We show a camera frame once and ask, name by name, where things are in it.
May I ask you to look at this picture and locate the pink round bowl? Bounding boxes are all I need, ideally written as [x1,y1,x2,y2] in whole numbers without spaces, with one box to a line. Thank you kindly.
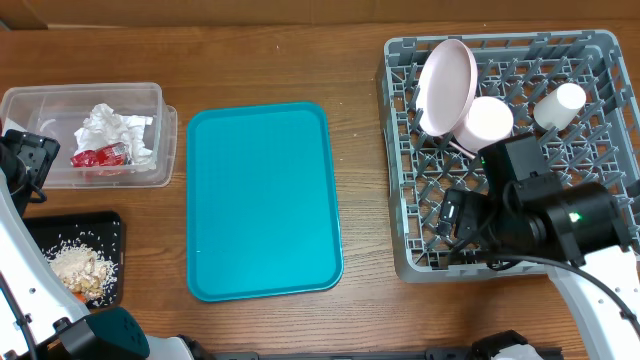
[453,96,514,153]

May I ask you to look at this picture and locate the large pink plate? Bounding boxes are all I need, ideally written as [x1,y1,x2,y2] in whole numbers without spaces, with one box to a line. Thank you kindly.
[415,39,478,136]

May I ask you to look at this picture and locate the white paper cup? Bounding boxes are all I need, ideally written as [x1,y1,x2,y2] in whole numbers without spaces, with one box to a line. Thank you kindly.
[533,83,586,130]

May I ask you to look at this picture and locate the red snack wrapper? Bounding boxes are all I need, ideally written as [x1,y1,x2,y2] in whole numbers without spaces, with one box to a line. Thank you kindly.
[70,142,130,167]

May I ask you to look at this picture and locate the white paper tissue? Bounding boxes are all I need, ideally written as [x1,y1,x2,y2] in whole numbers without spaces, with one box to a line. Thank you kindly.
[74,103,131,153]

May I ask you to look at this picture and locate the wooden chopstick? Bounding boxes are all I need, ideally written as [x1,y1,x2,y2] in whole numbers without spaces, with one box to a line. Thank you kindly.
[449,141,476,160]

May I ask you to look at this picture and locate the white napkin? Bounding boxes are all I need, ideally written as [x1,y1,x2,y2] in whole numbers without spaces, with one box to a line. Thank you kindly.
[120,115,154,165]

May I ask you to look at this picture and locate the orange carrot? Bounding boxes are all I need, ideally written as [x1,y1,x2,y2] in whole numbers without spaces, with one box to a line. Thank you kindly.
[74,293,88,304]

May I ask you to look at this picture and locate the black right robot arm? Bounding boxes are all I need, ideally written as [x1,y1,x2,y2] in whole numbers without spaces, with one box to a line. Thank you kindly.
[437,134,639,359]

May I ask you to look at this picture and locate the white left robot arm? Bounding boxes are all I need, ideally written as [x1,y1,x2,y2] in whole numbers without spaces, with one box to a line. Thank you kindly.
[1,130,193,360]

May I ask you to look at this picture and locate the clear plastic waste bin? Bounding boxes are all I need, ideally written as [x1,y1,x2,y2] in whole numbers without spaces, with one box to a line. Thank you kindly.
[1,82,178,189]

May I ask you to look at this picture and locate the black food waste tray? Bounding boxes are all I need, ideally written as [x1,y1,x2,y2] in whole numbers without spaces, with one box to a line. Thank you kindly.
[25,211,125,310]

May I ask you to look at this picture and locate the grey plastic dish rack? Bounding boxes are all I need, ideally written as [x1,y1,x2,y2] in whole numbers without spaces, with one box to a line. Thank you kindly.
[376,30,639,283]

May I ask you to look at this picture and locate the teal plastic serving tray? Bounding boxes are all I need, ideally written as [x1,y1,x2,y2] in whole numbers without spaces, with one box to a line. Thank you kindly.
[186,102,344,302]

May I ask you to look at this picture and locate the rice and peanuts pile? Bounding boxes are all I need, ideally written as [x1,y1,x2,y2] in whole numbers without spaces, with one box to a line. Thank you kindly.
[44,237,119,308]

